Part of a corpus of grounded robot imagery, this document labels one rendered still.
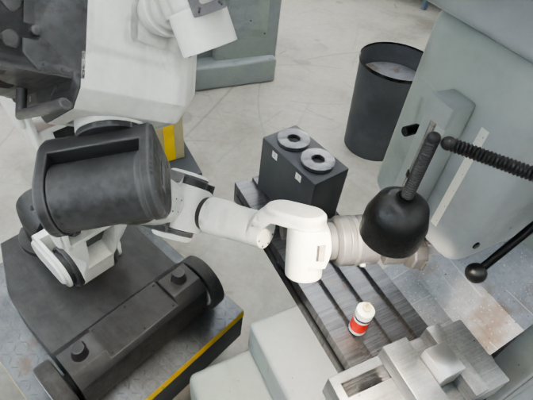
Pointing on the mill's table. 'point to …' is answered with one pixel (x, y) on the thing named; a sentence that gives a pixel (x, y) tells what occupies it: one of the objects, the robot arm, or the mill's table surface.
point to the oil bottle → (362, 318)
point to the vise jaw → (410, 372)
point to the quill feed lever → (478, 273)
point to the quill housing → (460, 240)
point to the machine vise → (366, 391)
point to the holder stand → (301, 171)
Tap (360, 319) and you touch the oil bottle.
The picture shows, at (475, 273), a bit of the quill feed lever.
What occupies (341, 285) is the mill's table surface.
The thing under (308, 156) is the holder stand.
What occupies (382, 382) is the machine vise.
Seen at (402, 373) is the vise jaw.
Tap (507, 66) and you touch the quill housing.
